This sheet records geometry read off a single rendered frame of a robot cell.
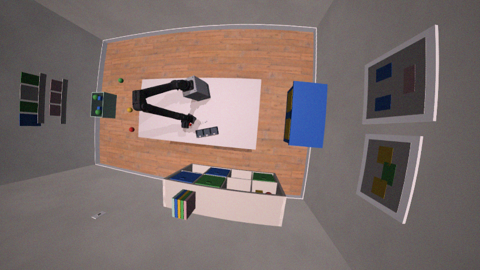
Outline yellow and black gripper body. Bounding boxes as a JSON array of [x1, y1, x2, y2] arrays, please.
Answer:
[[188, 114, 196, 124]]

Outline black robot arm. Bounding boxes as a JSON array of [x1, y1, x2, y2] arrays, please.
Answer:
[[132, 79, 194, 128]]

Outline dark grey open-top bin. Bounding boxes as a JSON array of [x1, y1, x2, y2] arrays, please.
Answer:
[[196, 126, 219, 138]]

